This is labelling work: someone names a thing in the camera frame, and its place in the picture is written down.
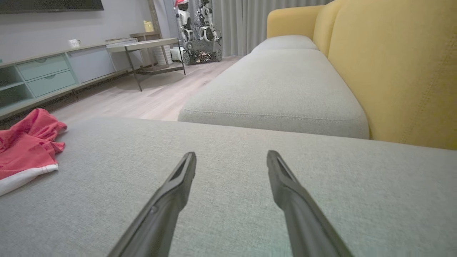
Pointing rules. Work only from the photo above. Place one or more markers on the pale green TV cabinet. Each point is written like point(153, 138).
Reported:
point(46, 76)

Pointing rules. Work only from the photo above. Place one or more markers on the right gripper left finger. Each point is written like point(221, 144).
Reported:
point(164, 214)

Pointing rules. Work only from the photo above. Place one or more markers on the black television screen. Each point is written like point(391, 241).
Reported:
point(50, 5)

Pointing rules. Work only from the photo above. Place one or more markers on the white mug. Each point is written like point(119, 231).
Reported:
point(74, 43)

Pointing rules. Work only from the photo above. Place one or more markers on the grey metal-legged coffee table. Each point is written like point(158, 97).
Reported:
point(142, 44)

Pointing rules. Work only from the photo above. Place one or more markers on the yellow container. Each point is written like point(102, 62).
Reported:
point(148, 26)

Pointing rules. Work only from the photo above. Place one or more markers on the red shorts with white band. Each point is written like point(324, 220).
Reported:
point(28, 150)

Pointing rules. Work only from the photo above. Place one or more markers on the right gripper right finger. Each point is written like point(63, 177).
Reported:
point(303, 221)

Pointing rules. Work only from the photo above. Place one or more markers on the grey sofa seat cushion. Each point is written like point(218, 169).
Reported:
point(285, 43)
point(278, 89)

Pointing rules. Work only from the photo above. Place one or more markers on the wooden side shelf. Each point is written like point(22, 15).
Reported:
point(144, 35)

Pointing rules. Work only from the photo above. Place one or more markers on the white wheeled robot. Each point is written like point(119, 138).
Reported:
point(201, 46)

